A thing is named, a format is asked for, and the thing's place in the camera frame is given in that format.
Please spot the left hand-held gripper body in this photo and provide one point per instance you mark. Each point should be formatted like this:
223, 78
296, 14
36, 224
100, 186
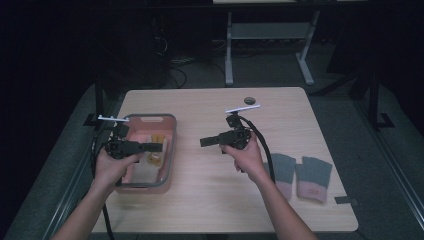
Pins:
121, 146

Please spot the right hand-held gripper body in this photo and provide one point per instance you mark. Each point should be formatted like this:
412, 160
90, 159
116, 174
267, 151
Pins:
235, 137

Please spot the beige glove with orange bunny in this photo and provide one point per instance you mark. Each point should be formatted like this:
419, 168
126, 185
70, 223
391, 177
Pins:
154, 160

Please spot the pink basket with grey rim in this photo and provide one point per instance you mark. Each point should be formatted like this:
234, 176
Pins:
168, 133

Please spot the person's left hand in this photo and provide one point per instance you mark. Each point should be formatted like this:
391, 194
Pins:
110, 170

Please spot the person's right hand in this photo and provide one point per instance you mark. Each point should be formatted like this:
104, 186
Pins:
250, 160

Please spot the black metal stand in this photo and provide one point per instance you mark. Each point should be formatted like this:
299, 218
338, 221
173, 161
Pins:
374, 100
99, 100

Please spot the grey and pink fingerless glove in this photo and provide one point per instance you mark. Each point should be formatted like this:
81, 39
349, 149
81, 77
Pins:
283, 166
313, 176

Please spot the white metal desk frame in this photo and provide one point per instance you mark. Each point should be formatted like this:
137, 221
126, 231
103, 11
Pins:
266, 30

